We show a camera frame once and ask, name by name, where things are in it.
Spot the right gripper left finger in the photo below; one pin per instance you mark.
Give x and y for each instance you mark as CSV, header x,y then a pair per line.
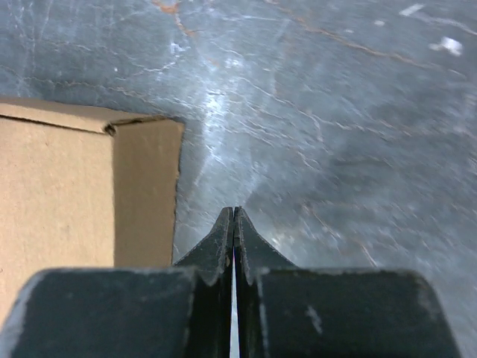
x,y
180,311

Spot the brown cardboard box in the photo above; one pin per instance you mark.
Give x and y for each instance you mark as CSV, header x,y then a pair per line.
x,y
84,186

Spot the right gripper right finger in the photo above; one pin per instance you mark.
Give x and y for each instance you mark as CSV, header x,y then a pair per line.
x,y
288,311

